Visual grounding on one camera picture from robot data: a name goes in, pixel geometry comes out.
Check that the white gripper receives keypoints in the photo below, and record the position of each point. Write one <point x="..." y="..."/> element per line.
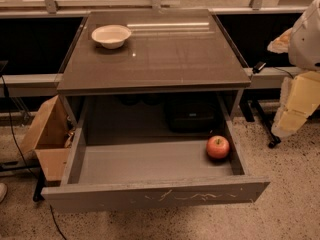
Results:
<point x="306" y="40"/>

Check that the red apple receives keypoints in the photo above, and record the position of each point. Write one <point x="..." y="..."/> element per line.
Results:
<point x="217" y="147"/>

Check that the grey cabinet with glossy top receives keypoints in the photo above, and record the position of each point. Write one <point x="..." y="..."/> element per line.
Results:
<point x="169" y="53"/>

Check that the open grey drawer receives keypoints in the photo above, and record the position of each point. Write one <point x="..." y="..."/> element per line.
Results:
<point x="125" y="157"/>

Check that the black table leg with caster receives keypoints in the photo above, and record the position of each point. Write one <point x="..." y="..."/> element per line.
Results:
<point x="248" y="102"/>

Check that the black bag under cabinet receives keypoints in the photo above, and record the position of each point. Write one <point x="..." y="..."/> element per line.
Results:
<point x="192" y="114"/>

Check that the white bowl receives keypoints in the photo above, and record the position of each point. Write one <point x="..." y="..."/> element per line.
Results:
<point x="111" y="36"/>

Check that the brown cardboard box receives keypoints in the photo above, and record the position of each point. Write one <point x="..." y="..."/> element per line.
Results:
<point x="48" y="139"/>

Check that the white shoe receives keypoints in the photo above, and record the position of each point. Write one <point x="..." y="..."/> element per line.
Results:
<point x="3" y="191"/>

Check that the small black device on rail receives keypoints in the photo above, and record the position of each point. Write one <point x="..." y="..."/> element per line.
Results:
<point x="258" y="67"/>

